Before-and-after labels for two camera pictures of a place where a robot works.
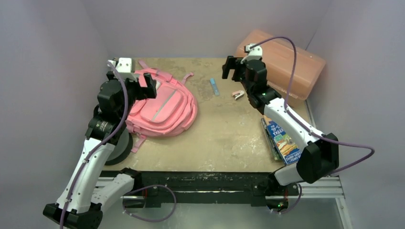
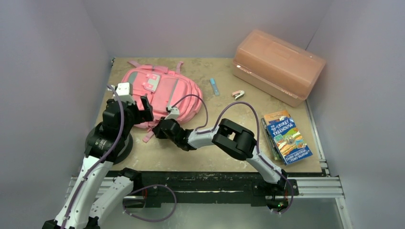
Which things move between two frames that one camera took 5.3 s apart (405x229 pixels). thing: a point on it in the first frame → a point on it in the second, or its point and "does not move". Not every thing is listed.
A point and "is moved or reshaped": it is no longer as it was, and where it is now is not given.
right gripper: (239, 69) → (163, 128)
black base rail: (150, 186) does not move
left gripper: (142, 92) → (142, 115)
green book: (276, 154) does not move
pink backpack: (171, 112) is moved or reshaped
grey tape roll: (122, 150) does not move
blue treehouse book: (290, 153) does not move
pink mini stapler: (238, 94) does not move
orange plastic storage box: (278, 56) does not move
